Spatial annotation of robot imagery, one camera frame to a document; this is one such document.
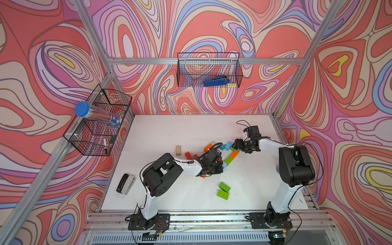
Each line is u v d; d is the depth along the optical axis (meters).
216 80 0.90
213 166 0.78
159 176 0.51
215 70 0.93
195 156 0.95
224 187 0.83
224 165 0.90
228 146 0.99
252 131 0.80
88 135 0.71
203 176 0.87
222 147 0.98
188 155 0.96
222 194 0.82
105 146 0.72
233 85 0.84
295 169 0.50
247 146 0.85
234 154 0.97
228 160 0.95
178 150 0.98
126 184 0.82
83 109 0.62
